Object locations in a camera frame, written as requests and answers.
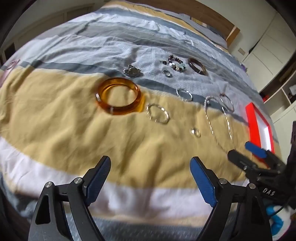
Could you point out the dark brown bangle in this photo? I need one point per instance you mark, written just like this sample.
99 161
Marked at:
200 70

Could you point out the striped duvet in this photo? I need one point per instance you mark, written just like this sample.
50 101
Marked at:
69 129

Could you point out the wooden headboard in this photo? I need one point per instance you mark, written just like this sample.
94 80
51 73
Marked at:
217 16

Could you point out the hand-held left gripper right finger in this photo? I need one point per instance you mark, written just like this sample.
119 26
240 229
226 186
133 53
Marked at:
201 178

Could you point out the blue white striped fabric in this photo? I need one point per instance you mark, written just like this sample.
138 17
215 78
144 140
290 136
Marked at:
276 222

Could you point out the grey pillow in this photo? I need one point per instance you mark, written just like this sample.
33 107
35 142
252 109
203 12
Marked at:
217 37

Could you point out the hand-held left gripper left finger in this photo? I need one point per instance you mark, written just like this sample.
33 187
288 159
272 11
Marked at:
98 178

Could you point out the red object in wardrobe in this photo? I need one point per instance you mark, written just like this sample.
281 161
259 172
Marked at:
266 97

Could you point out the thin silver hoop bangle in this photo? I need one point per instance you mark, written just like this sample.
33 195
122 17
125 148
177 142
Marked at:
221 95

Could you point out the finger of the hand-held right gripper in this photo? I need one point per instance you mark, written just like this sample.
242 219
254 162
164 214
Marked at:
238 158
254 148

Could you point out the red jewelry box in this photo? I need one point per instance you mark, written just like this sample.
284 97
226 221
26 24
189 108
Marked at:
253 122

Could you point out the white wardrobe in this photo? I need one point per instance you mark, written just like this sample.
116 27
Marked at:
272 51

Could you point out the amber translucent bangle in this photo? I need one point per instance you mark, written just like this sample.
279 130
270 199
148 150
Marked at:
120 109

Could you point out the wall socket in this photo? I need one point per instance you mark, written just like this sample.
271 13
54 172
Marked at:
241 51

